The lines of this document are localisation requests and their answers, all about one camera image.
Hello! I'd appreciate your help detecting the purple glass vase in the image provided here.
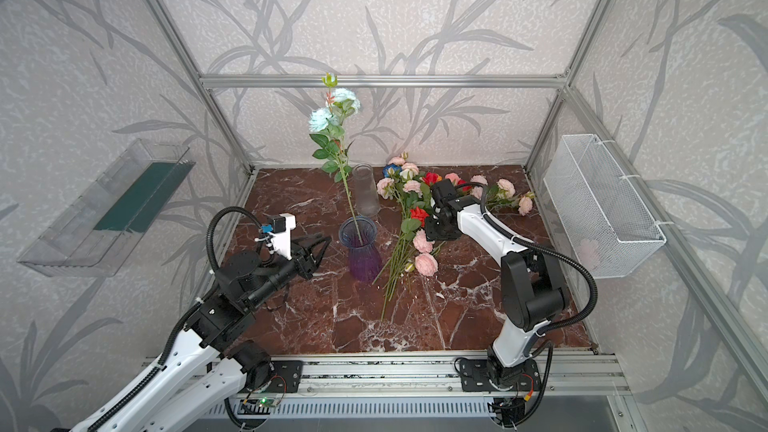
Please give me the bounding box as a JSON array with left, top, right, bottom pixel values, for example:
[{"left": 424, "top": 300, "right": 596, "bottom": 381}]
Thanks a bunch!
[{"left": 339, "top": 216, "right": 383, "bottom": 284}]

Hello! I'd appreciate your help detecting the light blue flower stem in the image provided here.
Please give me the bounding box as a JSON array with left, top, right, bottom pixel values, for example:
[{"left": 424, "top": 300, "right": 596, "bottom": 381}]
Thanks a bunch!
[{"left": 308, "top": 73, "right": 363, "bottom": 242}]

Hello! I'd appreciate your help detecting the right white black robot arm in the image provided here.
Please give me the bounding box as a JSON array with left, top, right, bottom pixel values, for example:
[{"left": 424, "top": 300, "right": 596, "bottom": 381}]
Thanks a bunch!
[{"left": 425, "top": 179, "right": 598, "bottom": 391}]

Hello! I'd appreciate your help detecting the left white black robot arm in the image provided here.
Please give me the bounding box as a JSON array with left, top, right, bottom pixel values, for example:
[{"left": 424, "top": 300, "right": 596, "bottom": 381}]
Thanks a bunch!
[{"left": 74, "top": 206, "right": 332, "bottom": 431}]

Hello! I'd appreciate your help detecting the clear frosted glass vase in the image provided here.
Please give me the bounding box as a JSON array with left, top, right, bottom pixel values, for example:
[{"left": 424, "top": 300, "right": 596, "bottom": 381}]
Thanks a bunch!
[{"left": 352, "top": 164, "right": 380, "bottom": 218}]

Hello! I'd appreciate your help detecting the red rose stem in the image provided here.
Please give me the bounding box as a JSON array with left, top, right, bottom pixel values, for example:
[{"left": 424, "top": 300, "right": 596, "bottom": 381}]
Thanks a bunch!
[{"left": 382, "top": 208, "right": 428, "bottom": 315}]

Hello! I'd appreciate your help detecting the small pink flower stem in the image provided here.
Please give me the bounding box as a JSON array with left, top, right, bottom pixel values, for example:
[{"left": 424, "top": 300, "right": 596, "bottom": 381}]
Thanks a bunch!
[{"left": 392, "top": 229, "right": 439, "bottom": 277}]

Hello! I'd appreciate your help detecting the mixed artificial flower pile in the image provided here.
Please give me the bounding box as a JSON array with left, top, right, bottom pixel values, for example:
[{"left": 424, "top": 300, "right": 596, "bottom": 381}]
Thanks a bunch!
[{"left": 374, "top": 152, "right": 481, "bottom": 322}]

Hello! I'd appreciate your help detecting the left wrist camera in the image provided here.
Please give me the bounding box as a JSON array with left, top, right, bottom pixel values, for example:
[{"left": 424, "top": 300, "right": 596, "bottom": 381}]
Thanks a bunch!
[{"left": 260, "top": 213, "right": 296, "bottom": 260}]

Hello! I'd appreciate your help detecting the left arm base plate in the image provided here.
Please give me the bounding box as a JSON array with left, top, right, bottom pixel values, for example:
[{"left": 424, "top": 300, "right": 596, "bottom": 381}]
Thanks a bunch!
[{"left": 239, "top": 359, "right": 304, "bottom": 394}]

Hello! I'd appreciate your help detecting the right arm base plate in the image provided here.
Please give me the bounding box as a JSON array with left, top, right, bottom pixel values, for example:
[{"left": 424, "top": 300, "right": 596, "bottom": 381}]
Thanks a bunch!
[{"left": 453, "top": 357, "right": 542, "bottom": 395}]

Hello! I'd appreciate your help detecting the aluminium front rail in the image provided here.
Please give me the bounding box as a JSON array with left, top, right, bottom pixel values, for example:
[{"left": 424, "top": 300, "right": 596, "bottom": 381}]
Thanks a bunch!
[{"left": 272, "top": 348, "right": 631, "bottom": 399}]

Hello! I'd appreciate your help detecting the white wire mesh basket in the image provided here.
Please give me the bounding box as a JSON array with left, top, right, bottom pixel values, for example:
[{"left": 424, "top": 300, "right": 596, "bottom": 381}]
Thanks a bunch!
[{"left": 543, "top": 134, "right": 666, "bottom": 279}]

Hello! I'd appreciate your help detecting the clear plastic wall bin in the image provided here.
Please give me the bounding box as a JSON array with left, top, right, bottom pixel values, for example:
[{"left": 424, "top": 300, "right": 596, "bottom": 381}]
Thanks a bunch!
[{"left": 18, "top": 139, "right": 195, "bottom": 278}]

